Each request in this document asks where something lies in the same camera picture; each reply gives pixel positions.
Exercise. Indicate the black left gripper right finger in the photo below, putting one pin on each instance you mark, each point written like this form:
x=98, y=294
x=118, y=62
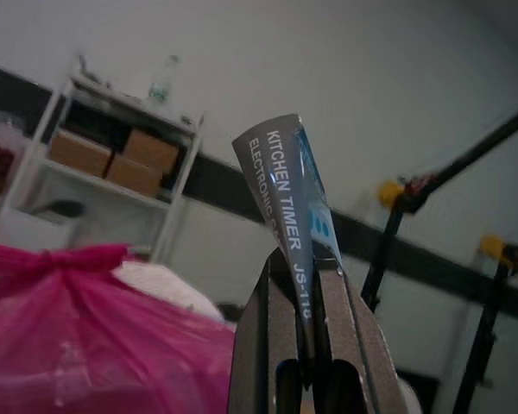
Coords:
x=358, y=345

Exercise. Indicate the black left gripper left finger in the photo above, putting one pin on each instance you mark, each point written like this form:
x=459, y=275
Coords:
x=254, y=345

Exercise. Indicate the kitchen timer package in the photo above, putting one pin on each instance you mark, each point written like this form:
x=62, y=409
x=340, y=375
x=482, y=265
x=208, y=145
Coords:
x=285, y=190

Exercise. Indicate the pink plastic rubbish bag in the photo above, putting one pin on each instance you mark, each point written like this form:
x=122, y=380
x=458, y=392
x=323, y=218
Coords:
x=90, y=336

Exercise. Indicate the yellow clamp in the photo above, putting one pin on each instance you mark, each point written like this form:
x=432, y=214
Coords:
x=493, y=248
x=389, y=193

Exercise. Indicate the white metal shelf rack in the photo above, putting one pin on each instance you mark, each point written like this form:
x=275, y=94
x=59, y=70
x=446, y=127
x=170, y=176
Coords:
x=177, y=194

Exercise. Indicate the brown cardboard box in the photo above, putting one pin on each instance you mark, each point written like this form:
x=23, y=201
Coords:
x=134, y=177
x=152, y=150
x=80, y=154

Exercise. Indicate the clear bottle with green label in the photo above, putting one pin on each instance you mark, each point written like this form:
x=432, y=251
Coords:
x=162, y=84

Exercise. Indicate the clear jar with red contents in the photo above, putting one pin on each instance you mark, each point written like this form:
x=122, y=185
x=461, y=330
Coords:
x=0, y=155

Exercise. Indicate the black metal stand frame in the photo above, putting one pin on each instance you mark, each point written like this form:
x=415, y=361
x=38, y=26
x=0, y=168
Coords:
x=470, y=153

